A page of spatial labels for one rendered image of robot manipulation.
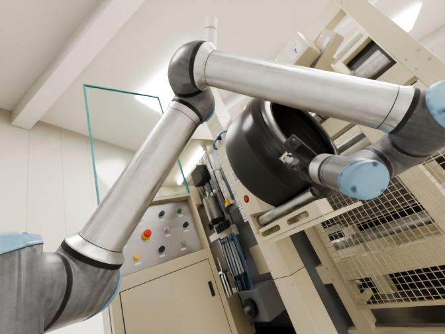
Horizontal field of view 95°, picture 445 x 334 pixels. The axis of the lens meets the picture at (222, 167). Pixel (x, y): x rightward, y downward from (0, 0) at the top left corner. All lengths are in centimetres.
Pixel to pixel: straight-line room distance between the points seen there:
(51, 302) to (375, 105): 68
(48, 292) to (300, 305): 100
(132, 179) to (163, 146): 12
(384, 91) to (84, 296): 72
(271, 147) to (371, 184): 41
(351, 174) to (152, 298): 100
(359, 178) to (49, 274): 63
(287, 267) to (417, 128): 86
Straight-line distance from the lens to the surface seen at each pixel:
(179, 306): 122
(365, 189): 54
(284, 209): 97
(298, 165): 70
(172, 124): 61
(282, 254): 117
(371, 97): 48
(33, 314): 49
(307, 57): 145
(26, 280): 49
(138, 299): 117
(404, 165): 60
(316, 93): 47
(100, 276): 59
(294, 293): 120
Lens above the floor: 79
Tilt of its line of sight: 23 degrees up
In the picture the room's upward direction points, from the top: 23 degrees counter-clockwise
